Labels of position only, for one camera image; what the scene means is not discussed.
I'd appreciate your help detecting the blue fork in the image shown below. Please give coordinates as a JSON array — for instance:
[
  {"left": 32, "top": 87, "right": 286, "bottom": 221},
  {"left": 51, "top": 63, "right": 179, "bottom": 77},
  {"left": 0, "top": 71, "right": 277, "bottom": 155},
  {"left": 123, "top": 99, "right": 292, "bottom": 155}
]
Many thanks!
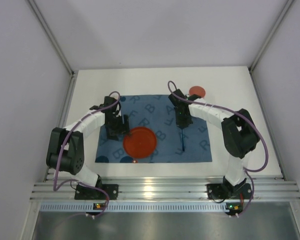
[{"left": 181, "top": 128, "right": 185, "bottom": 152}]

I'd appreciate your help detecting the blue letter-print placemat cloth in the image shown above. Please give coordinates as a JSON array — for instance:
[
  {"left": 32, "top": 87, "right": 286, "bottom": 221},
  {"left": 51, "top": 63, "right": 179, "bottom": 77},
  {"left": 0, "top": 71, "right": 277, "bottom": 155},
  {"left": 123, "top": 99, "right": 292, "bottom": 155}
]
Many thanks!
[{"left": 94, "top": 93, "right": 213, "bottom": 164}]

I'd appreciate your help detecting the red round plate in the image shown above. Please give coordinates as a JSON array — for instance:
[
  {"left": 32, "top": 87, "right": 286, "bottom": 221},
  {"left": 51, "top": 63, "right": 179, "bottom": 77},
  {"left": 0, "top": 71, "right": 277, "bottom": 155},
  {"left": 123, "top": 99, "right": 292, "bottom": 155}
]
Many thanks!
[{"left": 123, "top": 126, "right": 157, "bottom": 159}]

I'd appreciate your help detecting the pink plastic cup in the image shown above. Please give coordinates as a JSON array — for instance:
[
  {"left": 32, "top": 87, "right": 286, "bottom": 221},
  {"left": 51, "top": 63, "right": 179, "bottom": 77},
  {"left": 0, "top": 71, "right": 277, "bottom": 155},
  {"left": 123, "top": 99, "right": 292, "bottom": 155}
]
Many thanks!
[{"left": 189, "top": 86, "right": 206, "bottom": 100}]

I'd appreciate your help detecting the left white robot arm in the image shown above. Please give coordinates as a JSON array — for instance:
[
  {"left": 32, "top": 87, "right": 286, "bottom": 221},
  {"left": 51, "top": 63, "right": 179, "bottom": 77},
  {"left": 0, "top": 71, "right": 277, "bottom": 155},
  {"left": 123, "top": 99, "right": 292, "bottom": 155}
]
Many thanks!
[{"left": 46, "top": 91, "right": 130, "bottom": 192}]

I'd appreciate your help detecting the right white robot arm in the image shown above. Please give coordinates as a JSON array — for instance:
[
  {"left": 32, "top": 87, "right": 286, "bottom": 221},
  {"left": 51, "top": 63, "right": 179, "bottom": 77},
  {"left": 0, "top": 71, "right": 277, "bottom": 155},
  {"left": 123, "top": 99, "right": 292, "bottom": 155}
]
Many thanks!
[{"left": 168, "top": 89, "right": 260, "bottom": 187}]

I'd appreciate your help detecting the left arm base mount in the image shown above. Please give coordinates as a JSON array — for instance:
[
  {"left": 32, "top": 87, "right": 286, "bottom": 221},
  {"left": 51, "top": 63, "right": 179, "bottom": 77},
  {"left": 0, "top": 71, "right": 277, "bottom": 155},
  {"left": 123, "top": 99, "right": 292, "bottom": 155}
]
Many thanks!
[{"left": 74, "top": 184, "right": 119, "bottom": 200}]

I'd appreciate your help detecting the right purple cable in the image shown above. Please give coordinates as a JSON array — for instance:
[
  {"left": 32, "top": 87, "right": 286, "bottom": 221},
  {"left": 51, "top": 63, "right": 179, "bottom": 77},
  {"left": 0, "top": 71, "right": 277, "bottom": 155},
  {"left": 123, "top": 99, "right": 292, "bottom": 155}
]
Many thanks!
[{"left": 166, "top": 80, "right": 270, "bottom": 218}]

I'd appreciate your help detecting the purple cable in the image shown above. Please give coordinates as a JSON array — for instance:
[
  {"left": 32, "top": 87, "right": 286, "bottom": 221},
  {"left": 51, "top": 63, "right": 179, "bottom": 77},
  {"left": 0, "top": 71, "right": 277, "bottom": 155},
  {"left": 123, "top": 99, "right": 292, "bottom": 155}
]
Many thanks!
[
  {"left": 166, "top": 80, "right": 270, "bottom": 218},
  {"left": 52, "top": 91, "right": 121, "bottom": 220}
]

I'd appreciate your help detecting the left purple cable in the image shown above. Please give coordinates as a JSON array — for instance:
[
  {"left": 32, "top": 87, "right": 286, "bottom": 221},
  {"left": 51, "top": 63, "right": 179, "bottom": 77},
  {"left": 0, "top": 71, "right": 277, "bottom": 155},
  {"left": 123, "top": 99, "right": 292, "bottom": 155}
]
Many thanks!
[{"left": 52, "top": 91, "right": 121, "bottom": 220}]

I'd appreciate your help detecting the aluminium mounting rail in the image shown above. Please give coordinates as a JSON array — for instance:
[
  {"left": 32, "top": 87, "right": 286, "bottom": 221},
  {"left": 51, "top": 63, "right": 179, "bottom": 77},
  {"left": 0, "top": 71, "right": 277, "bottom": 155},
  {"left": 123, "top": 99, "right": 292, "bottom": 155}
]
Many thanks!
[{"left": 30, "top": 169, "right": 300, "bottom": 202}]

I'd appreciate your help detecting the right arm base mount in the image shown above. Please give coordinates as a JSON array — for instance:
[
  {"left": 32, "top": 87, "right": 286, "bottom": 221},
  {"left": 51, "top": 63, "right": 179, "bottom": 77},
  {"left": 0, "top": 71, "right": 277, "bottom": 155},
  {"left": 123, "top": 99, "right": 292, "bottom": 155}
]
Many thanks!
[{"left": 206, "top": 183, "right": 252, "bottom": 201}]

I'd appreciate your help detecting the perforated cable tray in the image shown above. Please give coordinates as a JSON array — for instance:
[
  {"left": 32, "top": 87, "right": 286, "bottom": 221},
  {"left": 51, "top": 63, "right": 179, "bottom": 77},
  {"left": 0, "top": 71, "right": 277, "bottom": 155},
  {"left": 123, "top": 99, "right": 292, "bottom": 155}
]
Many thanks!
[{"left": 39, "top": 201, "right": 246, "bottom": 213}]

